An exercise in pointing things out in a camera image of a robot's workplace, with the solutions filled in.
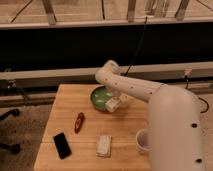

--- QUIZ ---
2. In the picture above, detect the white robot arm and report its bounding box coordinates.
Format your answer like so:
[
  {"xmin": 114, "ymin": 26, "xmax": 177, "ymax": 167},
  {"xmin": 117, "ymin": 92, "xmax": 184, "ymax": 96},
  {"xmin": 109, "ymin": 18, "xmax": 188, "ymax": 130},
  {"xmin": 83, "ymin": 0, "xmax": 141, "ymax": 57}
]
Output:
[{"xmin": 95, "ymin": 60, "xmax": 206, "ymax": 171}]

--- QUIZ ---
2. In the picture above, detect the red pocket knife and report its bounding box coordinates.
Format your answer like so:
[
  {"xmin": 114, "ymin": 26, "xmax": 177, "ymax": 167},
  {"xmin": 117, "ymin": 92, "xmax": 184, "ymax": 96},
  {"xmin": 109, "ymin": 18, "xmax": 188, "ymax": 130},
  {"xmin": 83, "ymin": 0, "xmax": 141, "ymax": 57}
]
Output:
[{"xmin": 74, "ymin": 113, "xmax": 85, "ymax": 134}]

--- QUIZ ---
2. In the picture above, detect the white paper cup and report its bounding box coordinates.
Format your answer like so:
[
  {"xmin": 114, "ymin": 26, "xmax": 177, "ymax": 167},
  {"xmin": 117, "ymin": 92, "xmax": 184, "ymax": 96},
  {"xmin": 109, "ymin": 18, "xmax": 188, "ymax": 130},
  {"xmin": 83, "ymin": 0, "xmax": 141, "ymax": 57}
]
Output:
[{"xmin": 135, "ymin": 129, "xmax": 149, "ymax": 154}]

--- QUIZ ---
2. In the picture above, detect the black floor cable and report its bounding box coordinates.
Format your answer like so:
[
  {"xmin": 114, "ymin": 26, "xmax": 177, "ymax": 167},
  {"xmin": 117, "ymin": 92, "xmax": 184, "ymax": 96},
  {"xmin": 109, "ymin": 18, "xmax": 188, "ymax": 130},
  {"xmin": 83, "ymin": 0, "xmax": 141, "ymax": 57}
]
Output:
[{"xmin": 199, "ymin": 96, "xmax": 211, "ymax": 114}]

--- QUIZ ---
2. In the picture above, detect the white rectangular sponge block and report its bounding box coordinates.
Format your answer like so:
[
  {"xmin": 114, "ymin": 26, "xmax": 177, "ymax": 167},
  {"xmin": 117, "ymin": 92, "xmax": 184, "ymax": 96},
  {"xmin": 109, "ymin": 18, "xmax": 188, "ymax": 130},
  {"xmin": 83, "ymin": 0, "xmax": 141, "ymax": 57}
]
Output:
[{"xmin": 96, "ymin": 135, "xmax": 112, "ymax": 157}]

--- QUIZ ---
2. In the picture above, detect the black hanging cable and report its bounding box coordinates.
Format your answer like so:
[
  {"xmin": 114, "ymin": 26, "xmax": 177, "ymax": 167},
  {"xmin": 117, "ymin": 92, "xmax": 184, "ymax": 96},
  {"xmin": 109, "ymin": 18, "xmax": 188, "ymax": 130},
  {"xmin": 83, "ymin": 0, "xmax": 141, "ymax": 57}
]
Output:
[{"xmin": 123, "ymin": 16, "xmax": 149, "ymax": 77}]

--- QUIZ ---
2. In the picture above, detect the green ceramic bowl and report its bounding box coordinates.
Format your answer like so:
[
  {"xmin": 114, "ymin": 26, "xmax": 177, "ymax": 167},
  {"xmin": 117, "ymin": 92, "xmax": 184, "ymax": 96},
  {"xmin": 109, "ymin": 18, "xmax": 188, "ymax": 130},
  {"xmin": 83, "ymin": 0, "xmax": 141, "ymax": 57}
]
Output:
[{"xmin": 90, "ymin": 86, "xmax": 112, "ymax": 111}]

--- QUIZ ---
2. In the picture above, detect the black office chair base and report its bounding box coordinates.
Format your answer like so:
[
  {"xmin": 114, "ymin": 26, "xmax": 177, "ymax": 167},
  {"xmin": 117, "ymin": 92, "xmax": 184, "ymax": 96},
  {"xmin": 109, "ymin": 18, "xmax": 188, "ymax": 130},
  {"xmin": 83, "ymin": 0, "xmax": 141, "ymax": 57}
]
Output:
[{"xmin": 0, "ymin": 108, "xmax": 22, "ymax": 155}]

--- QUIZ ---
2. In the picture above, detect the wooden table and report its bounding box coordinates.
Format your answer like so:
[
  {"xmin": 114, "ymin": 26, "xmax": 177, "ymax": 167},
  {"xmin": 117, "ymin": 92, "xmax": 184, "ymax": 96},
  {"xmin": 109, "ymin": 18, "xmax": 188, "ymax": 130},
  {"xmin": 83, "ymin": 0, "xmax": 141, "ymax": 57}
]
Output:
[{"xmin": 34, "ymin": 84, "xmax": 150, "ymax": 171}]

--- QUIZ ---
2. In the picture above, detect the black smartphone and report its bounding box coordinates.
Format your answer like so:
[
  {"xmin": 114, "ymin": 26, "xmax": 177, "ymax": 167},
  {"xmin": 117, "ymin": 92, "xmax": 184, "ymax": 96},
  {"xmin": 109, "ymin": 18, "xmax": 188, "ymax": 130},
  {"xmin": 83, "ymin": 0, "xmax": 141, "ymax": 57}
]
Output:
[{"xmin": 53, "ymin": 133, "xmax": 72, "ymax": 159}]

